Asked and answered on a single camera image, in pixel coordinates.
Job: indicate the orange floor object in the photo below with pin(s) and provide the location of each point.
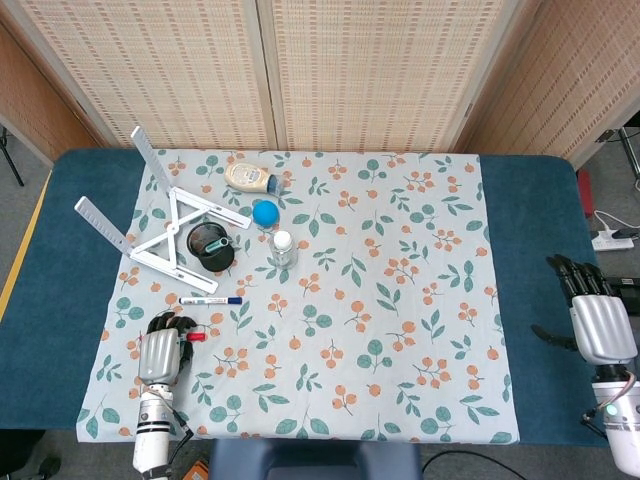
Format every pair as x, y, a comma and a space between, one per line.
199, 471

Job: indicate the floral fruit print tablecloth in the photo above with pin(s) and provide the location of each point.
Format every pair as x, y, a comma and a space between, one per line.
350, 280

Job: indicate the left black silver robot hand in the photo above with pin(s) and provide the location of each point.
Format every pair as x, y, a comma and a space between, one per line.
159, 355

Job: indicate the red box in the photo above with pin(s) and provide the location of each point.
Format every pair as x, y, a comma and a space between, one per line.
584, 192

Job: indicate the blue cap white marker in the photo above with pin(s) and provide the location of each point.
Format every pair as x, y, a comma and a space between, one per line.
210, 300

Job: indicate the white power strip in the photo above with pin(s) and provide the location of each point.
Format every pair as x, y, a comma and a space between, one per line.
612, 244

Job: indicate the black device box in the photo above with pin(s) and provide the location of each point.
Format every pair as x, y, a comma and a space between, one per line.
625, 289

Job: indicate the black tripod leg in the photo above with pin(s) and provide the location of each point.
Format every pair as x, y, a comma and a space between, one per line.
11, 155

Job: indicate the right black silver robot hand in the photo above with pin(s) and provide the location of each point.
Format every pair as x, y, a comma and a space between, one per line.
602, 325

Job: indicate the metal stand with black clamp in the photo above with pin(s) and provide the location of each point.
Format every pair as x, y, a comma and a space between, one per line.
627, 150

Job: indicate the clear bottle white cap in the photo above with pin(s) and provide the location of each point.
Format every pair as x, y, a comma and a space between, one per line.
284, 252

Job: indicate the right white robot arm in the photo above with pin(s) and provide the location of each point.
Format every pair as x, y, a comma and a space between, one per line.
622, 430

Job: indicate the dark blue chair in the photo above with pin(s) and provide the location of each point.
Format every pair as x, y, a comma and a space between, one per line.
315, 460

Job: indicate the woven bamboo folding screen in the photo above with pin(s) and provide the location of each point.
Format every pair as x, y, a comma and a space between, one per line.
350, 70

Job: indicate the white folding laptop stand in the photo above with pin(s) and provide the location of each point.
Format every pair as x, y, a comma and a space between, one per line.
172, 230

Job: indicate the blue ball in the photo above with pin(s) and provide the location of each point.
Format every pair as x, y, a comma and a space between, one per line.
265, 212

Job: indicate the black mesh pen holder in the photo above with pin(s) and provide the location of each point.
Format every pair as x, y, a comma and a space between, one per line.
212, 260

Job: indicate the cream mayonnaise squeeze bottle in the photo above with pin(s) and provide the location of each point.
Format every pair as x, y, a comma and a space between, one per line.
247, 177

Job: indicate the blue table cover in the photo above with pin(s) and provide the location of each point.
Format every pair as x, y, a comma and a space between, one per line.
540, 225

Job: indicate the red cap white marker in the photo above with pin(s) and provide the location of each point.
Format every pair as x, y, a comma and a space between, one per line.
198, 337

